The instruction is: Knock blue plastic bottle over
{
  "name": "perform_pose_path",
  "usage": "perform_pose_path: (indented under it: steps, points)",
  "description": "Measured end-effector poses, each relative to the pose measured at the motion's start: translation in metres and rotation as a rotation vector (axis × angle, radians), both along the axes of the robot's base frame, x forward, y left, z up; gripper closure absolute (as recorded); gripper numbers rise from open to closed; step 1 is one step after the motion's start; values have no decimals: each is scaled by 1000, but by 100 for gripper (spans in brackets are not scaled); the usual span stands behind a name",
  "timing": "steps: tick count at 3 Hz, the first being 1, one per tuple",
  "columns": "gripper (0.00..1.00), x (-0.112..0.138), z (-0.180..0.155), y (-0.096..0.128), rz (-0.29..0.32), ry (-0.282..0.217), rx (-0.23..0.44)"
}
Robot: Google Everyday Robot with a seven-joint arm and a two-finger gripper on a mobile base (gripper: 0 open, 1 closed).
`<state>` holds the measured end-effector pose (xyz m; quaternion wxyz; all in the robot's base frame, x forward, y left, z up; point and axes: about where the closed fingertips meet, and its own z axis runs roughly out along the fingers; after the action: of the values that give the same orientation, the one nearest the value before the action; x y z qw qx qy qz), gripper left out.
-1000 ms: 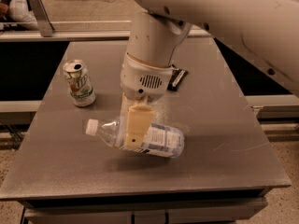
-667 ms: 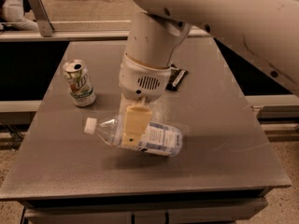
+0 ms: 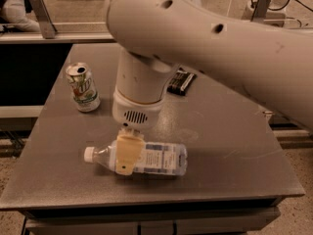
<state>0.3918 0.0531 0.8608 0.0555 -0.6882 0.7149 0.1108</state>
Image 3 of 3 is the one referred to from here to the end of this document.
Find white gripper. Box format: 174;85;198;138
112;89;164;175

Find clear blue-label plastic bottle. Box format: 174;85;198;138
84;141;188;176

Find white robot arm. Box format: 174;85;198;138
105;0;313;131

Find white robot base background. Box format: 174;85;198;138
242;0;290;27

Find open 7up soda can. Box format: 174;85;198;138
66;63;101;113

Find black snack wrapper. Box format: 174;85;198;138
167;68;197;96

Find person in light trousers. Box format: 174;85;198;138
0;0;40;32

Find left metal rail bracket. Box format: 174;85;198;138
29;0;57;39

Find metal rail bracket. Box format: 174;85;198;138
29;0;57;39
251;0;271;24

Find metal barrier rail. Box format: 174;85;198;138
0;32;114;44

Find right metal rail bracket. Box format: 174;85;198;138
251;0;271;24

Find black cable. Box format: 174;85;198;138
249;0;313;13

